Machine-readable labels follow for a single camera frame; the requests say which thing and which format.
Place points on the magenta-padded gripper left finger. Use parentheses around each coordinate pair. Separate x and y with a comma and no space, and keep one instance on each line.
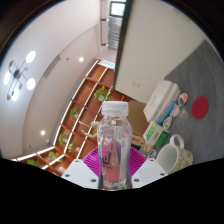
(80,173)

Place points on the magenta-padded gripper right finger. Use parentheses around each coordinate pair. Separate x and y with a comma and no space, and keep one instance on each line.
(148,173)

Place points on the clear plastic drink bottle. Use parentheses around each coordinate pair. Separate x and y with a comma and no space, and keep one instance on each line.
(114,143)

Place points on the pale patterned mug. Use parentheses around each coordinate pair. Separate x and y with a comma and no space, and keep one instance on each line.
(173,156)

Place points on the green white tissue box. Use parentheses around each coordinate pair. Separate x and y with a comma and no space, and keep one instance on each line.
(155,135)

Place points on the wooden artist mannequin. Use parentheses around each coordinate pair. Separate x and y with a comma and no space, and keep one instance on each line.
(90,128)

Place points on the recessed ceiling spotlight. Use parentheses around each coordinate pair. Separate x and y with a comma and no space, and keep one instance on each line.
(42,132)
(81,59)

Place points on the tan upholstered chair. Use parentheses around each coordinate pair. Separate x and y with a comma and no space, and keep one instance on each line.
(138,116)

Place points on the stack of white paper packs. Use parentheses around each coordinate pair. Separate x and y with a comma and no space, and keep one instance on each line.
(161,98)

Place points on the flat round red coaster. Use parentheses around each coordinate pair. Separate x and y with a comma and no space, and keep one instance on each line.
(200,107)

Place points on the ceiling air vent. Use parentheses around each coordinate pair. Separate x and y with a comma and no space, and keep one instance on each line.
(51,66)

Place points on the branched ceiling lamp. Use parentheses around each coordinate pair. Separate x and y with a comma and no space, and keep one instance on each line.
(18,76)

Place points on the grey window curtain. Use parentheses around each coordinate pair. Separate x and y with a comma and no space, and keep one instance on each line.
(115,31)

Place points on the dark framed window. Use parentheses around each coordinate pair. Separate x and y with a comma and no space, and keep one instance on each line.
(118,9)

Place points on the wooden wall shelf unit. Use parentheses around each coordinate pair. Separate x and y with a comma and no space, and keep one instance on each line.
(86,100)

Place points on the white wall switch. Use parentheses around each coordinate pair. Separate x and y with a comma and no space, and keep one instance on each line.
(135,83)

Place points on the white wall poster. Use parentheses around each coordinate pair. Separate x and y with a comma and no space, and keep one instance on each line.
(107,64)

